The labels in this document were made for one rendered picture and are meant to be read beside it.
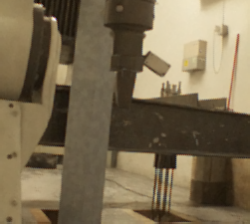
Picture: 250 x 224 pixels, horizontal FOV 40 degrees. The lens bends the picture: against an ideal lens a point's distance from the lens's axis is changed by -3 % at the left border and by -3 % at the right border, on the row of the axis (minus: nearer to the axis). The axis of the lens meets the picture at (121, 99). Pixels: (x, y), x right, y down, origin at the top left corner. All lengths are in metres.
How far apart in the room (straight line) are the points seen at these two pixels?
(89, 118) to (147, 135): 0.39
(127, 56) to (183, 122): 1.29
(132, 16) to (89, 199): 1.01
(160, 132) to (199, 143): 0.25
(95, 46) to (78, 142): 0.40
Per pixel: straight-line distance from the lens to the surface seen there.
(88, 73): 1.45
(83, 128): 1.43
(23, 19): 0.47
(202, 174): 2.85
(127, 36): 0.59
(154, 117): 1.74
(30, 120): 0.46
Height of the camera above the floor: 0.49
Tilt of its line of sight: 6 degrees up
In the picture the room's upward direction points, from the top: 5 degrees clockwise
